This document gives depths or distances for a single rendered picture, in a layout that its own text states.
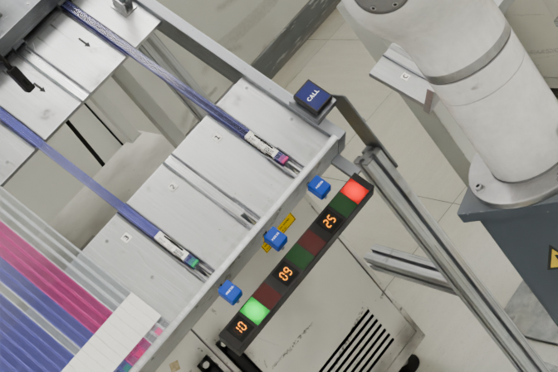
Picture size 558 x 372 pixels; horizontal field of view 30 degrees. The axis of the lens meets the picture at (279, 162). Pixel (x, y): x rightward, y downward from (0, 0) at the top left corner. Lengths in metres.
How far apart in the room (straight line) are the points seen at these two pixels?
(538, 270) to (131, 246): 0.62
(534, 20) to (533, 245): 1.20
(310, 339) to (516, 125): 0.92
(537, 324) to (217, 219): 0.84
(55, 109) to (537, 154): 0.82
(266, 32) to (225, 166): 2.24
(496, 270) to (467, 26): 1.25
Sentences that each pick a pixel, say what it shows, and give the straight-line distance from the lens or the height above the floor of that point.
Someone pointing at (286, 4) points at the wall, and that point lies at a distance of 3.94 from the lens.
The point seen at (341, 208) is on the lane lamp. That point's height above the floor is 0.66.
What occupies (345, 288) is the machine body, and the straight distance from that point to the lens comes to 2.13.
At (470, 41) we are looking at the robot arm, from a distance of 1.24.
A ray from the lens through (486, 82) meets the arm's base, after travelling 1.26.
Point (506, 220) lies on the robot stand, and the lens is 1.39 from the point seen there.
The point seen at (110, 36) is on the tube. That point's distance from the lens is 1.80.
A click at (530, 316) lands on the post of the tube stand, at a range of 2.25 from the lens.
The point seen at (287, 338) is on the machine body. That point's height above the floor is 0.34.
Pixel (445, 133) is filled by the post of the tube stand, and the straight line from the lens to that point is 1.93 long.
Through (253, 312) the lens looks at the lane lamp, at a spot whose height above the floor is 0.66.
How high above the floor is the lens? 1.49
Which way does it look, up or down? 26 degrees down
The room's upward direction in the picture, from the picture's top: 40 degrees counter-clockwise
